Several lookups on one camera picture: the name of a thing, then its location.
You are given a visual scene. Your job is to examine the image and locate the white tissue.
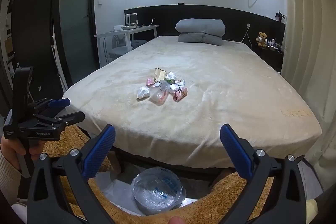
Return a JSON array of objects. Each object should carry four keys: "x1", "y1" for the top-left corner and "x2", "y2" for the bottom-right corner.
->
[{"x1": 136, "y1": 86, "x2": 151, "y2": 100}]

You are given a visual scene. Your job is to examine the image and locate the beige curtain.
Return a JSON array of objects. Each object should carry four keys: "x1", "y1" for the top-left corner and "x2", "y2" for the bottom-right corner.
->
[{"x1": 278, "y1": 0, "x2": 336, "y2": 189}]

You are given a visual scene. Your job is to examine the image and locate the brown fleece garment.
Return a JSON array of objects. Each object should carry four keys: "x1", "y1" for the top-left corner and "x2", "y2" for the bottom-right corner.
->
[{"x1": 42, "y1": 126, "x2": 276, "y2": 224}]

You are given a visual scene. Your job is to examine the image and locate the small bottles on nightstand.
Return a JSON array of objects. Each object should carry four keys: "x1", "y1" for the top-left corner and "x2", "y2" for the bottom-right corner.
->
[{"x1": 268, "y1": 38, "x2": 283, "y2": 52}]

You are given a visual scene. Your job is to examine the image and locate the chair with grey cushion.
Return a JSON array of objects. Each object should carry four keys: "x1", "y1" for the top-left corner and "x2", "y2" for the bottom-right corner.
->
[{"x1": 108, "y1": 25, "x2": 147, "y2": 62}]

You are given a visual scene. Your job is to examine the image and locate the white desk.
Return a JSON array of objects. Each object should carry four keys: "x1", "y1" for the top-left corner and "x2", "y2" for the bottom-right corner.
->
[{"x1": 94, "y1": 25, "x2": 159, "y2": 67}]

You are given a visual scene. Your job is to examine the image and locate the person's left forearm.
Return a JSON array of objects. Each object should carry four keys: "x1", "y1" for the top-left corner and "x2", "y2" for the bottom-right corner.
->
[{"x1": 0, "y1": 152, "x2": 23, "y2": 198}]

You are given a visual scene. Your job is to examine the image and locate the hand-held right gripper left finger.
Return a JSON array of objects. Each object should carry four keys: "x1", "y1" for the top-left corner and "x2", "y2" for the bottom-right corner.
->
[{"x1": 27, "y1": 124, "x2": 124, "y2": 224}]

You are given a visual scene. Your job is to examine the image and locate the person's left hand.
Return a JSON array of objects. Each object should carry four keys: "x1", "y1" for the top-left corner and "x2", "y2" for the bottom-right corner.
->
[{"x1": 0, "y1": 135, "x2": 47, "y2": 170}]

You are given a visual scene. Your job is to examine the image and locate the beige paper cup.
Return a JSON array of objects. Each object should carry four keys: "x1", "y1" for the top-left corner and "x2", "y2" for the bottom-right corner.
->
[{"x1": 154, "y1": 68, "x2": 168, "y2": 82}]

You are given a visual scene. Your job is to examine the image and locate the black nightstand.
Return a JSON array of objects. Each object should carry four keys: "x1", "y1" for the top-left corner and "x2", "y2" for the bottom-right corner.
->
[{"x1": 253, "y1": 43, "x2": 285, "y2": 74}]

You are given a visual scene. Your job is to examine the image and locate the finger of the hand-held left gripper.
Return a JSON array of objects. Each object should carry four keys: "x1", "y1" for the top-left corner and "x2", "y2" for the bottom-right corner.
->
[
  {"x1": 34, "y1": 112, "x2": 86, "y2": 132},
  {"x1": 28, "y1": 98, "x2": 71, "y2": 119}
]

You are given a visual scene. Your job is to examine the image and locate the pink snack box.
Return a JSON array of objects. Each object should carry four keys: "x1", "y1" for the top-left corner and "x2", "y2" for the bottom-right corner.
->
[{"x1": 172, "y1": 88, "x2": 189, "y2": 102}]

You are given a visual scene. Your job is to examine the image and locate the frosted glass door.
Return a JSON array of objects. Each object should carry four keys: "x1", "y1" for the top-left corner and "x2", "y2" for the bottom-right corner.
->
[{"x1": 53, "y1": 0, "x2": 100, "y2": 88}]

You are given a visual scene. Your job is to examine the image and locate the clear plastic bottle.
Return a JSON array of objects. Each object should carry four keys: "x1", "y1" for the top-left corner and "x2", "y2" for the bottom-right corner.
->
[{"x1": 149, "y1": 80, "x2": 171, "y2": 105}]

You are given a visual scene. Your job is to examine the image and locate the white charger cable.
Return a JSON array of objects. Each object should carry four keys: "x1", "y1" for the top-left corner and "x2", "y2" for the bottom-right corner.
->
[{"x1": 225, "y1": 27, "x2": 250, "y2": 44}]

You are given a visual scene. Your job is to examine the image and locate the small white appliance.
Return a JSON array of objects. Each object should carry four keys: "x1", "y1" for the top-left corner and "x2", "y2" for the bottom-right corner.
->
[{"x1": 125, "y1": 13, "x2": 138, "y2": 26}]

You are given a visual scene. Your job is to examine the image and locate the grey smooth folded duvet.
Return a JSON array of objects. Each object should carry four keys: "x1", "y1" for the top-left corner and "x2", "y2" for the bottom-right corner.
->
[{"x1": 175, "y1": 19, "x2": 226, "y2": 39}]

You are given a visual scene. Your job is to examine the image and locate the black wardrobe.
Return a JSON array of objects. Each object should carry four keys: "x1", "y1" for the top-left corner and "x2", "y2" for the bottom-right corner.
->
[{"x1": 10, "y1": 0, "x2": 67, "y2": 110}]

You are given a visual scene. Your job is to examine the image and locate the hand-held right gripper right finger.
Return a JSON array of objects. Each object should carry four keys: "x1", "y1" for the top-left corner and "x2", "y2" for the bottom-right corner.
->
[{"x1": 220, "y1": 124, "x2": 309, "y2": 224}]

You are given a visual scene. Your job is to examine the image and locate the grey quilted folded duvet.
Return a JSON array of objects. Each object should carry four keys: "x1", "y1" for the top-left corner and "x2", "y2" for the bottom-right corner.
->
[{"x1": 178, "y1": 32, "x2": 223, "y2": 46}]

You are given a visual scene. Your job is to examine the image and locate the brown teddy bear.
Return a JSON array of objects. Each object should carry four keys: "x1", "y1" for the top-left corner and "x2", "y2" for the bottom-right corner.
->
[{"x1": 256, "y1": 32, "x2": 269, "y2": 47}]

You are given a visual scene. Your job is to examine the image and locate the clear plastic container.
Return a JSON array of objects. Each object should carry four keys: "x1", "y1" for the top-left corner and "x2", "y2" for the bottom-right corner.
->
[{"x1": 131, "y1": 167, "x2": 186, "y2": 216}]

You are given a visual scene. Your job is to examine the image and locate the pink and white packet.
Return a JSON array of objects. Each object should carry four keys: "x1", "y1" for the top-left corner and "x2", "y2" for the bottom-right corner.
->
[{"x1": 170, "y1": 82, "x2": 186, "y2": 93}]

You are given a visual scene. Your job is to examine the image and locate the bed with beige fleece cover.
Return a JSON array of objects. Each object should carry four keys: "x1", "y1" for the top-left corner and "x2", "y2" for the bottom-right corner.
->
[{"x1": 62, "y1": 35, "x2": 323, "y2": 174}]

